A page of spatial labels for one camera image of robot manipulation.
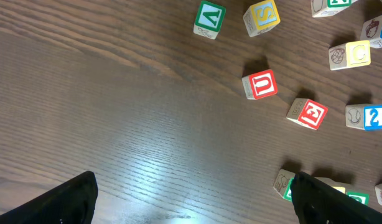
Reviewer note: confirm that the yellow C block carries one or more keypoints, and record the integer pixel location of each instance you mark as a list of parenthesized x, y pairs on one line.
[(349, 55)]

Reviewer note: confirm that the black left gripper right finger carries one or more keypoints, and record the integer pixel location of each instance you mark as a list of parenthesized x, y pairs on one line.
[(316, 202)]

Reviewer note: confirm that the red E block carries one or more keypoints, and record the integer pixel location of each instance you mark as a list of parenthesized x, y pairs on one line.
[(307, 113)]

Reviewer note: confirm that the red U block lower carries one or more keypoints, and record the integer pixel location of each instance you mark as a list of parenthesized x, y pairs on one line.
[(260, 85)]

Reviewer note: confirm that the blue 2 block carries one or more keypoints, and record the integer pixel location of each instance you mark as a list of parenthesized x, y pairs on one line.
[(366, 117)]

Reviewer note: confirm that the yellow block far left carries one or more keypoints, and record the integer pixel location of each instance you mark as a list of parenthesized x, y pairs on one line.
[(209, 20)]

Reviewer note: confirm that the yellow 8 block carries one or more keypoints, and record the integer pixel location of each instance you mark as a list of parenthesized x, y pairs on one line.
[(261, 17)]

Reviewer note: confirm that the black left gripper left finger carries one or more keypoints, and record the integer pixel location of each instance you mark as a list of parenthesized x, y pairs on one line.
[(72, 202)]

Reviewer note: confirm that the green N block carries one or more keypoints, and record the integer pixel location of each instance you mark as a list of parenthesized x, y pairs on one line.
[(327, 8)]

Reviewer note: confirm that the blue T block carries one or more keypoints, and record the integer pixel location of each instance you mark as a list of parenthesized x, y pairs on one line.
[(372, 31)]

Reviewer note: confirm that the green B block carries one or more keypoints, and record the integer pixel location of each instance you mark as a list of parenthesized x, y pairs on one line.
[(359, 197)]

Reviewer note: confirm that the green R block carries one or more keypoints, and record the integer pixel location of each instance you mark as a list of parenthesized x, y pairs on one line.
[(282, 184)]

